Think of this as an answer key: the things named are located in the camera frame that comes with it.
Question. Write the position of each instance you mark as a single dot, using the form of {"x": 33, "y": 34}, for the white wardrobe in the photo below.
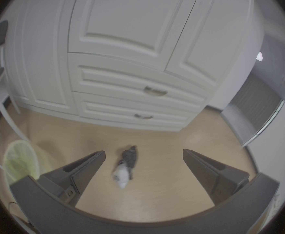
{"x": 132, "y": 33}

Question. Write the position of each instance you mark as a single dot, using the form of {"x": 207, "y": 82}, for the black plastic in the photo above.
{"x": 130, "y": 156}

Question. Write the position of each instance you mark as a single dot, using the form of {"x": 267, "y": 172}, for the white trash bin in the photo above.
{"x": 44, "y": 160}

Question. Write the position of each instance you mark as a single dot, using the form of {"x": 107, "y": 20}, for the yellow plastic bag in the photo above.
{"x": 18, "y": 162}

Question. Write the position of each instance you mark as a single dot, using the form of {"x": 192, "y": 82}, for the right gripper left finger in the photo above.
{"x": 81, "y": 172}

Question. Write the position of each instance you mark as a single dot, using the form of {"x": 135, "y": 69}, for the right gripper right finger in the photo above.
{"x": 210, "y": 174}

